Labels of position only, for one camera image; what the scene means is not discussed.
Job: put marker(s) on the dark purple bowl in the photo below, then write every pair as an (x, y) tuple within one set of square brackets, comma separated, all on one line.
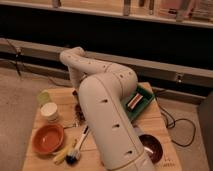
[(152, 146)]

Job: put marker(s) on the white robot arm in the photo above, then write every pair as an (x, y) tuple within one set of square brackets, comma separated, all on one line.
[(101, 86)]

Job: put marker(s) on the orange bowl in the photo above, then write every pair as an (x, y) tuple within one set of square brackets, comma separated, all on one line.
[(48, 139)]

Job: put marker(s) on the green plastic tray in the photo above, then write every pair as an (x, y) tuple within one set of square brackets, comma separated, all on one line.
[(140, 107)]

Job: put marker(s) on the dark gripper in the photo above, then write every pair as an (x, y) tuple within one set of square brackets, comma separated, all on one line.
[(78, 111)]

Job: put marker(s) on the light green cup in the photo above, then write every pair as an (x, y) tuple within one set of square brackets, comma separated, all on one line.
[(43, 98)]

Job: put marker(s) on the white cup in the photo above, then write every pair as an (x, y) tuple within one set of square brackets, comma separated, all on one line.
[(50, 111)]

